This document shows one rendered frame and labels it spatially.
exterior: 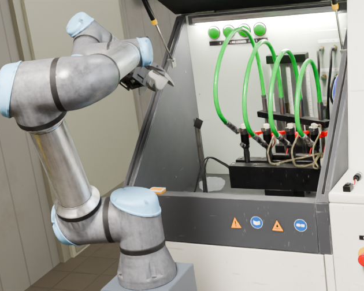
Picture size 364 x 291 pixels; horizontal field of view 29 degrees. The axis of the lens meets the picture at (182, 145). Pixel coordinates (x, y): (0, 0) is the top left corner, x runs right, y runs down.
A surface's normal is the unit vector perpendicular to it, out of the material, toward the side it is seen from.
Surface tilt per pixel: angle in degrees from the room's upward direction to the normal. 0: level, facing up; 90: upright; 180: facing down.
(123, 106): 90
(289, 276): 90
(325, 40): 90
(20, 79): 58
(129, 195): 8
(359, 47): 76
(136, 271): 72
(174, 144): 90
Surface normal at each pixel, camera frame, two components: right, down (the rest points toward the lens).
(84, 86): 0.51, 0.19
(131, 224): -0.15, 0.29
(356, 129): -0.48, 0.07
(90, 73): 0.54, -0.22
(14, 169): 0.90, 0.00
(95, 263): -0.14, -0.95
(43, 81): -0.18, -0.05
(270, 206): -0.46, 0.30
